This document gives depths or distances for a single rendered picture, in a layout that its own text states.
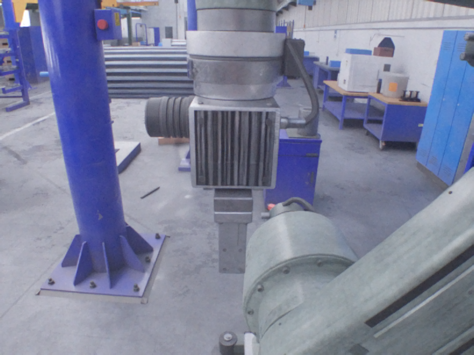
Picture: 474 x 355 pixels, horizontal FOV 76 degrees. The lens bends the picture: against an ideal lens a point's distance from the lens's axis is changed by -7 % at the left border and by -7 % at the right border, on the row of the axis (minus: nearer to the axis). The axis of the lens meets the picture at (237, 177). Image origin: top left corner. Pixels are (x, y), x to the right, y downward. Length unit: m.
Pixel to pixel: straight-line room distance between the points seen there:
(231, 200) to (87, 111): 1.61
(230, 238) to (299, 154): 2.44
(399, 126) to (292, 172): 2.76
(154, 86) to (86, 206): 2.01
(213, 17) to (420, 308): 0.54
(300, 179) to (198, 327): 1.64
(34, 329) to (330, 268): 1.94
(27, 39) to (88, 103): 11.48
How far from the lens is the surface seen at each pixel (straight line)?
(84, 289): 2.45
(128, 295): 2.32
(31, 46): 13.39
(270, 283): 0.77
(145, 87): 3.99
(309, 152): 2.98
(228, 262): 0.62
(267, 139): 0.48
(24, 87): 9.25
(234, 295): 2.29
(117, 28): 2.05
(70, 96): 2.02
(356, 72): 6.23
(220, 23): 0.51
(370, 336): 0.61
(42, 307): 2.48
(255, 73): 0.50
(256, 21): 0.51
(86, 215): 2.29
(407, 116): 5.45
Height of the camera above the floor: 1.60
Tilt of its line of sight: 24 degrees down
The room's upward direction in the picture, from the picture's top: 1 degrees clockwise
